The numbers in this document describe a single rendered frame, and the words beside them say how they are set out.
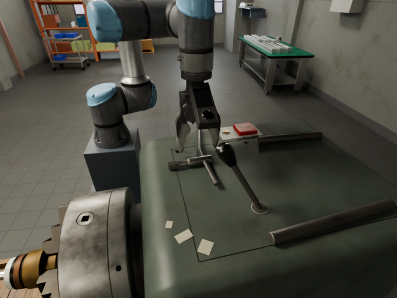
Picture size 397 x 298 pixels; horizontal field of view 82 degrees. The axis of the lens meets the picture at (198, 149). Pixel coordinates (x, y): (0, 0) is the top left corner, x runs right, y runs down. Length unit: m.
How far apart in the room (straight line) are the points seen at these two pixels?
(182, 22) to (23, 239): 2.18
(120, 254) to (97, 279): 0.06
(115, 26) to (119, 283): 0.49
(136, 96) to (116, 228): 0.59
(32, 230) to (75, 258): 1.92
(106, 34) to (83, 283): 0.47
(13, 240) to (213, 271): 2.16
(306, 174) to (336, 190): 0.07
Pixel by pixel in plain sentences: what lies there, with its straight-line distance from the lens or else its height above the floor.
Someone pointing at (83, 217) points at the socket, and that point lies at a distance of 0.56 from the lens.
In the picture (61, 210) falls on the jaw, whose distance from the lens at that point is 0.66.
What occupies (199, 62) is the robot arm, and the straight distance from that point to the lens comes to 0.51.
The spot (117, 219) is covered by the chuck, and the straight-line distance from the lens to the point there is 0.53.
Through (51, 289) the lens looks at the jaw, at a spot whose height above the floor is 1.11.
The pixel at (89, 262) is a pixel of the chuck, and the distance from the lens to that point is 0.52.
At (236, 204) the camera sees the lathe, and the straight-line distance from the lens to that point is 0.50.
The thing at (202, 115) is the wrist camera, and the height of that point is 1.41.
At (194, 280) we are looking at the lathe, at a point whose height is 1.25.
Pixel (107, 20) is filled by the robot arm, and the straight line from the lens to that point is 0.53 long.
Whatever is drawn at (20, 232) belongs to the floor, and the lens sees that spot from 2.49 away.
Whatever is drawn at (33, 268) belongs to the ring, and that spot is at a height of 1.12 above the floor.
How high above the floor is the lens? 1.62
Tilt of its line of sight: 34 degrees down
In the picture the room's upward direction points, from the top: straight up
